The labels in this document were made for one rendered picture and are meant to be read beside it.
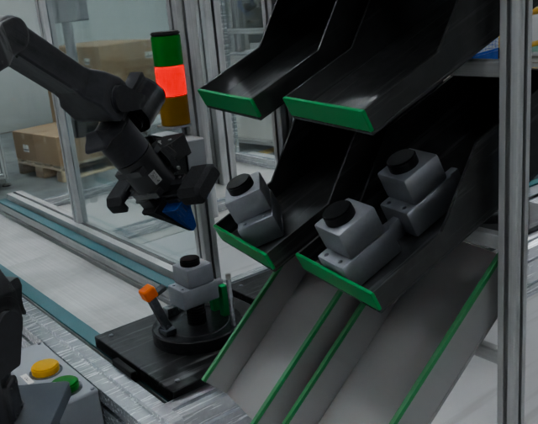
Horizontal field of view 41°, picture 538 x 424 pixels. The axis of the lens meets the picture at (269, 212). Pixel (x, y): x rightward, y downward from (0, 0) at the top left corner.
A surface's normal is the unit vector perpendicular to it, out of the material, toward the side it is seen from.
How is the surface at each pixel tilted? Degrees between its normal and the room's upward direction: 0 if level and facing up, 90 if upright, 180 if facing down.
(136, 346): 0
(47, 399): 0
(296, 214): 25
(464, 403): 0
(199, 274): 90
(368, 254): 90
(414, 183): 90
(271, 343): 45
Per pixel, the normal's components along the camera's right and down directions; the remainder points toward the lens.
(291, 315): -0.68, -0.52
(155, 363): -0.09, -0.95
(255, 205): 0.04, 0.49
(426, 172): 0.47, 0.22
